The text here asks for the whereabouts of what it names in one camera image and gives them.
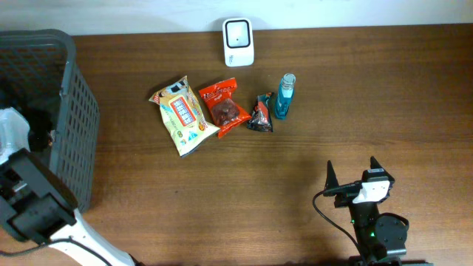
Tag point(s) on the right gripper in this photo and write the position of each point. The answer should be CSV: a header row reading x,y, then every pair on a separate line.
x,y
342,199

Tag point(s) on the black red snack packet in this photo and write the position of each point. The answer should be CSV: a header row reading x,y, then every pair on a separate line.
x,y
260,118

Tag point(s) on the red snack bag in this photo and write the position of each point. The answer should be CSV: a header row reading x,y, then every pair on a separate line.
x,y
225,113

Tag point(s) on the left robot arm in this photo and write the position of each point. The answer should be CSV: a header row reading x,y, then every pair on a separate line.
x,y
36,206

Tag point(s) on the blue mouthwash bottle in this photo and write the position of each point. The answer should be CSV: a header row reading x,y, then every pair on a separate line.
x,y
285,95

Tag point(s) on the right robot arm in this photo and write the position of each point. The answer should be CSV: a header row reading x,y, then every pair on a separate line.
x,y
380,237

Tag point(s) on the grey plastic mesh basket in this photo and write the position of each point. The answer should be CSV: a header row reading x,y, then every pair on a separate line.
x,y
41,79

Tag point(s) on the yellow snack bag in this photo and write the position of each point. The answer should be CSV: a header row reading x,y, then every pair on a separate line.
x,y
183,117

